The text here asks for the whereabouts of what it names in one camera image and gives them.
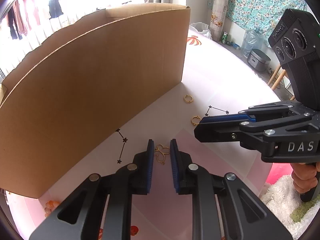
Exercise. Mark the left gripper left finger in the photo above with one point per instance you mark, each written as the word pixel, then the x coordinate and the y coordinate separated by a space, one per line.
pixel 100 207

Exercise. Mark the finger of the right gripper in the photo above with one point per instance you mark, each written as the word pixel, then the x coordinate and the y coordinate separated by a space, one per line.
pixel 230 117
pixel 217 131

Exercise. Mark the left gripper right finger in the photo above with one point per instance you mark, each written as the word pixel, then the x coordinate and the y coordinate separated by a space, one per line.
pixel 223 207

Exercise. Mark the right hand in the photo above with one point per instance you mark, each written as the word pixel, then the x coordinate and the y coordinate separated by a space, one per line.
pixel 304 176

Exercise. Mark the gold hoop earring near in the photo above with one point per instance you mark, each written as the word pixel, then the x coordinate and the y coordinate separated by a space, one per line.
pixel 195 120

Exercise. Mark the gold hoop earring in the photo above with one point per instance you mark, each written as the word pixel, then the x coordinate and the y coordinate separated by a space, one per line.
pixel 188 98
pixel 195 120

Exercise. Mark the gold hoop earring far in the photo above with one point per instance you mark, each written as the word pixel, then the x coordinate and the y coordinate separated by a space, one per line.
pixel 188 98

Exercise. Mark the gold butterfly earring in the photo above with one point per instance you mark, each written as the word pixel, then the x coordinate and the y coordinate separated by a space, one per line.
pixel 161 152

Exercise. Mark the pink printed bed sheet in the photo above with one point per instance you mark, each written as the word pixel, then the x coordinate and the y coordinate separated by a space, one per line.
pixel 219 82

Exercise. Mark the wooden stool legs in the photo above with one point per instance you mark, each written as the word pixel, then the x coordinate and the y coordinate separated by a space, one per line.
pixel 277 83

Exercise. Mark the white fluffy rug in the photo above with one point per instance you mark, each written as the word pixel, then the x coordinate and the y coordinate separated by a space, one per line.
pixel 282 198

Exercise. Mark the grey rice cooker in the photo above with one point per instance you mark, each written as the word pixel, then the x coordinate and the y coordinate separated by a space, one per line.
pixel 258 60

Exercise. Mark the green drink can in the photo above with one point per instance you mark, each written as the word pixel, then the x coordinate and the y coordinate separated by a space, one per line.
pixel 224 37

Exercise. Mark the green mat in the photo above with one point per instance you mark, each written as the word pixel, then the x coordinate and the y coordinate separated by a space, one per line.
pixel 301 210

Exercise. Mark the clear water jug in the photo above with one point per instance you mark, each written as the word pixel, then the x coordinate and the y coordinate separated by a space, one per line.
pixel 250 41

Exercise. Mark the white plastic bag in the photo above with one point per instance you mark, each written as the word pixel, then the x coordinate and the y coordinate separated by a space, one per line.
pixel 202 28

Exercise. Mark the brown cardboard box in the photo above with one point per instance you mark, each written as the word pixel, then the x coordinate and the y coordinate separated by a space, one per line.
pixel 82 83

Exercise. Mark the rolled floral paper tube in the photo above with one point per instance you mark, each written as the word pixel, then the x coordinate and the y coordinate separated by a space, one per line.
pixel 217 19

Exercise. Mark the teal floral curtain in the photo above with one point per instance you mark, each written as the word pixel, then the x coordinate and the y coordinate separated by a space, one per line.
pixel 259 14

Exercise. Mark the hanging clothes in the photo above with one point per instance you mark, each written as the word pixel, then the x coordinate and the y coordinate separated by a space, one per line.
pixel 25 15

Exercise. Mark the black right camera box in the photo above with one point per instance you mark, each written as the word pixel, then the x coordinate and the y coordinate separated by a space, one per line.
pixel 295 41

